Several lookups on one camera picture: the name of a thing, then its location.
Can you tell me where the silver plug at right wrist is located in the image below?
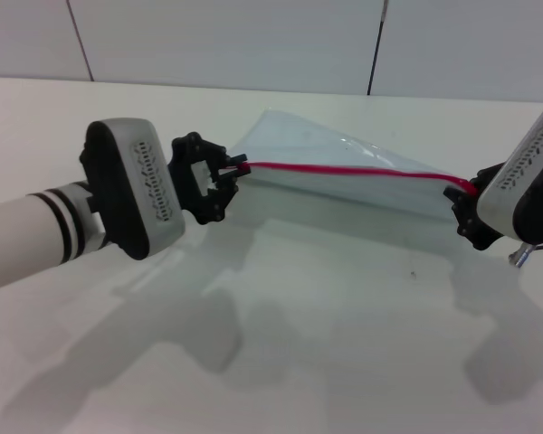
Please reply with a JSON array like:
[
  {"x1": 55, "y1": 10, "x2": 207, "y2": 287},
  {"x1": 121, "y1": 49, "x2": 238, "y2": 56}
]
[{"x1": 508, "y1": 243, "x2": 535, "y2": 269}]

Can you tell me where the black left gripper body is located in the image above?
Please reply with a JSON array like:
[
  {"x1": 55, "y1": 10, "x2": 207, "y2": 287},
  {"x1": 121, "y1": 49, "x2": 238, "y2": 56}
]
[{"x1": 167, "y1": 131, "x2": 228, "y2": 227}]

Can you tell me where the silver vented right wrist box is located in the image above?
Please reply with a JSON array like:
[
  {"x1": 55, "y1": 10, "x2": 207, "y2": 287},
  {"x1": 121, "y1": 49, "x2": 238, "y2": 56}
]
[{"x1": 475, "y1": 101, "x2": 543, "y2": 245}]

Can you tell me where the silver vented wrist box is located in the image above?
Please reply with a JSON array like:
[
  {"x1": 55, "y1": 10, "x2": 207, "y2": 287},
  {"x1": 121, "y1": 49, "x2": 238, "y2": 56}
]
[
  {"x1": 79, "y1": 118, "x2": 186, "y2": 261},
  {"x1": 475, "y1": 101, "x2": 543, "y2": 245}
]

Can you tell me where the silver vented left wrist box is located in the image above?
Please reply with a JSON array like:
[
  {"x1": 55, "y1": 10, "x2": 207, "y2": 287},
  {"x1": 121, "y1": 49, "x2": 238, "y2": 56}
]
[{"x1": 79, "y1": 118, "x2": 186, "y2": 261}]

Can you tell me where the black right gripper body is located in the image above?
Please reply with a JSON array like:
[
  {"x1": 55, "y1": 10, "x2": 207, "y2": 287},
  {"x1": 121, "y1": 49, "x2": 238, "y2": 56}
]
[{"x1": 456, "y1": 211, "x2": 504, "y2": 252}]

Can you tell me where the clear document bag red zip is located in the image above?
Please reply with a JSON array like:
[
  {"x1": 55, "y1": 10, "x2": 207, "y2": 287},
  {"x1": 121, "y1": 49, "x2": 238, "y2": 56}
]
[{"x1": 242, "y1": 108, "x2": 479, "y2": 222}]

